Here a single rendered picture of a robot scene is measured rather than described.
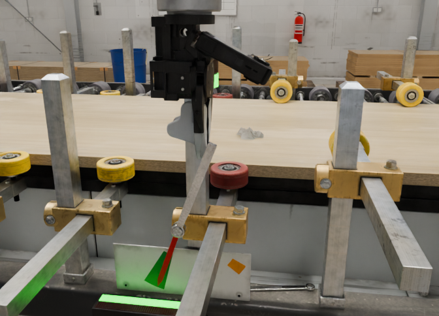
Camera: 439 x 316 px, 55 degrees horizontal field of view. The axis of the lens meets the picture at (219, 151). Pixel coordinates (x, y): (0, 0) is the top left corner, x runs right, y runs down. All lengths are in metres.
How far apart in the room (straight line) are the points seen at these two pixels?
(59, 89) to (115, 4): 7.57
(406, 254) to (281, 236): 0.53
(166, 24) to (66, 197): 0.39
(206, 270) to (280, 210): 0.39
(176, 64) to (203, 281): 0.30
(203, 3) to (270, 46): 7.26
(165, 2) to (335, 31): 7.35
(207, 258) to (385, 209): 0.26
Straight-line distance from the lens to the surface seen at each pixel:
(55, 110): 0.79
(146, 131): 1.19
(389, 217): 0.59
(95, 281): 0.92
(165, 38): 0.61
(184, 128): 0.63
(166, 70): 0.60
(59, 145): 0.80
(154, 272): 0.84
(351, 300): 0.87
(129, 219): 1.07
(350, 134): 0.70
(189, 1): 0.58
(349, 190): 0.72
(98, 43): 8.48
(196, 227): 0.77
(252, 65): 0.59
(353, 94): 0.69
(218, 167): 0.89
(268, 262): 1.05
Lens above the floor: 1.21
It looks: 18 degrees down
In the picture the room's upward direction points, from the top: straight up
